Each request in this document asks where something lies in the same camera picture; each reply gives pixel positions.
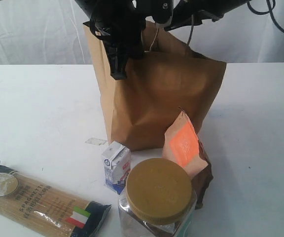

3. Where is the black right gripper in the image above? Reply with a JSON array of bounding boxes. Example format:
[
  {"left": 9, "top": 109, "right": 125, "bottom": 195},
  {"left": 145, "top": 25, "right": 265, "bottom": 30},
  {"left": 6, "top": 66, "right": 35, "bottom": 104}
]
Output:
[{"left": 144, "top": 0, "right": 248, "bottom": 31}]

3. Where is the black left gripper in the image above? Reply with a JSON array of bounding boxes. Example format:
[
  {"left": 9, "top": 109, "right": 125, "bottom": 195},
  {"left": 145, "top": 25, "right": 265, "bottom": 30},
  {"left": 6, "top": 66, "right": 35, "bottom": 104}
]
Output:
[{"left": 76, "top": 0, "right": 147, "bottom": 80}]

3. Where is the brown paper bag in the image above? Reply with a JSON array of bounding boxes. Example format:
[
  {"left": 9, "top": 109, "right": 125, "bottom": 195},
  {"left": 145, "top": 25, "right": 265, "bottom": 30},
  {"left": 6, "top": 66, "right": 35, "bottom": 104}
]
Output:
[{"left": 84, "top": 22, "right": 226, "bottom": 151}]

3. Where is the small white blue milk carton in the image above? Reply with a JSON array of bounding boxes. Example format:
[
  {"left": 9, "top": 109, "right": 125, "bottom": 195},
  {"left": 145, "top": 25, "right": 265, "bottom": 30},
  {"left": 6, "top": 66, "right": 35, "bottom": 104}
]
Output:
[{"left": 102, "top": 141, "right": 131, "bottom": 195}]

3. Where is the kraft pouch with orange label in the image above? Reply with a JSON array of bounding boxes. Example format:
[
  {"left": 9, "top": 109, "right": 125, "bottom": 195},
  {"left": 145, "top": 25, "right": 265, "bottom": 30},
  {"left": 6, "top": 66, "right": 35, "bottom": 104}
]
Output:
[{"left": 162, "top": 110, "right": 213, "bottom": 209}]

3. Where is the clear jar with yellow lid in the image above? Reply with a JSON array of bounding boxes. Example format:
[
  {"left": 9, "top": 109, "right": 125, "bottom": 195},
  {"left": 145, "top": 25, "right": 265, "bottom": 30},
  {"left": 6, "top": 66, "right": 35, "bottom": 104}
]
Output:
[{"left": 118, "top": 158, "right": 197, "bottom": 237}]

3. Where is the clear tape piece on table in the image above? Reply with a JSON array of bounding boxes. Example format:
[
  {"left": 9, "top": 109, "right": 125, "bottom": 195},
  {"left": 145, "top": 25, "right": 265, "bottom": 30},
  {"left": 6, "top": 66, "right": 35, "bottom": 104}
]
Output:
[{"left": 85, "top": 137, "right": 107, "bottom": 146}]

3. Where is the white backdrop curtain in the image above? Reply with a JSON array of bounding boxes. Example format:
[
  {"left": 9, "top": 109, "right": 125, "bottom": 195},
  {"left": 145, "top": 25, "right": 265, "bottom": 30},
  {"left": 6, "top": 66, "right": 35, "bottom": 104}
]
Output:
[{"left": 0, "top": 0, "right": 284, "bottom": 65}]

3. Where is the spaghetti packet with Italian flag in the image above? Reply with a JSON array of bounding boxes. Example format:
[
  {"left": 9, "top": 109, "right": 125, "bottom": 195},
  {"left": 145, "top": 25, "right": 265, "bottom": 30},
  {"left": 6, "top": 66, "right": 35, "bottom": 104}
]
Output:
[{"left": 0, "top": 164, "right": 111, "bottom": 237}]

